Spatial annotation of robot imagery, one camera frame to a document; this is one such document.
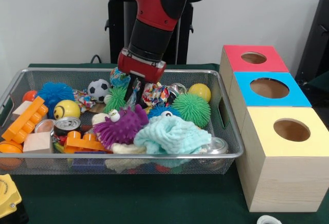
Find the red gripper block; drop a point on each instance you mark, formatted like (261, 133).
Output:
(140, 67)

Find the clear plastic bottle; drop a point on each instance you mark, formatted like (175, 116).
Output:
(133, 96)

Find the mint green cloth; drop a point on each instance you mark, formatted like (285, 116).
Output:
(169, 136)

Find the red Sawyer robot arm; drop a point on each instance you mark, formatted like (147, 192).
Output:
(154, 10)

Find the wooden three-hole box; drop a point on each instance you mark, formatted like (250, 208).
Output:
(282, 172)

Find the blue globe ball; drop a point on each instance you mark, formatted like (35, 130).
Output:
(119, 77)

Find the green spiky ball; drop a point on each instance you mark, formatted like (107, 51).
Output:
(115, 98)
(191, 109)

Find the small soccer ball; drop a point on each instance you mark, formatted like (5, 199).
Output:
(99, 90)

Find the purple spiky ball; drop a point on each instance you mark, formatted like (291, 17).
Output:
(120, 129)

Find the yellow smiley ball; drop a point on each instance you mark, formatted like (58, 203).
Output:
(66, 109)

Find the silver drink can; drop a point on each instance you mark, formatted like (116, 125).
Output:
(67, 126)

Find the blue spiky ball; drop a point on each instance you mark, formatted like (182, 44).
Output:
(54, 94)

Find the dark green table cloth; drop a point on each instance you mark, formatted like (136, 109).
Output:
(320, 80)
(128, 198)

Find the long orange toy brick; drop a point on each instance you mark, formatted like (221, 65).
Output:
(21, 122)

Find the yellow emergency stop button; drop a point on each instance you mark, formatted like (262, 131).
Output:
(7, 198)

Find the black stand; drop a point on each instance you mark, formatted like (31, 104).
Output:
(316, 41)

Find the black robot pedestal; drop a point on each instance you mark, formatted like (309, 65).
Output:
(118, 28)

